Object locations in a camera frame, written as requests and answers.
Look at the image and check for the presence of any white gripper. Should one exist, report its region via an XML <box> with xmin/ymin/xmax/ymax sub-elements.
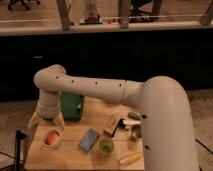
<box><xmin>28</xmin><ymin>103</ymin><xmax>65</xmax><ymax>130</ymax></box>

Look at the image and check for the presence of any red orange apple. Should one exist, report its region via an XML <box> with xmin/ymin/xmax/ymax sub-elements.
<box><xmin>45</xmin><ymin>131</ymin><xmax>59</xmax><ymax>145</ymax></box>

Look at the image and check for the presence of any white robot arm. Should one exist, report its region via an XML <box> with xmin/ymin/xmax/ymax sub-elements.
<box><xmin>28</xmin><ymin>64</ymin><xmax>199</xmax><ymax>171</ymax></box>

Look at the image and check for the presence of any green plastic cup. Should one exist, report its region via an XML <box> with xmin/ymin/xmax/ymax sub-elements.
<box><xmin>99</xmin><ymin>138</ymin><xmax>114</xmax><ymax>156</ymax></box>

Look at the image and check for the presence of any metal cup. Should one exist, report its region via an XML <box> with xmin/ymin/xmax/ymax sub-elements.
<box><xmin>130</xmin><ymin>125</ymin><xmax>142</xmax><ymax>142</ymax></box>

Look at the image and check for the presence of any green box container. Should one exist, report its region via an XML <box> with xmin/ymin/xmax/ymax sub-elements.
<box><xmin>60</xmin><ymin>92</ymin><xmax>84</xmax><ymax>122</ymax></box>

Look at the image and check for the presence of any wooden block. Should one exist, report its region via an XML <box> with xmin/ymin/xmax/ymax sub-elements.
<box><xmin>104</xmin><ymin>115</ymin><xmax>120</xmax><ymax>137</ymax></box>

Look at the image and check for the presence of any black white marker tool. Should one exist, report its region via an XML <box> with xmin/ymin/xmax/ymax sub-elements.
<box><xmin>114</xmin><ymin>118</ymin><xmax>141</xmax><ymax>131</ymax></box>

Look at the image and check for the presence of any green pickle vegetable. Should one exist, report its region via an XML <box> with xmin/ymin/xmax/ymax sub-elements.
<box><xmin>128</xmin><ymin>112</ymin><xmax>141</xmax><ymax>120</ymax></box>

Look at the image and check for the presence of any black camera stand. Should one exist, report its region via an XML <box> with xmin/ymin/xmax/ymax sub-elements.
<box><xmin>14</xmin><ymin>130</ymin><xmax>26</xmax><ymax>171</ymax></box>

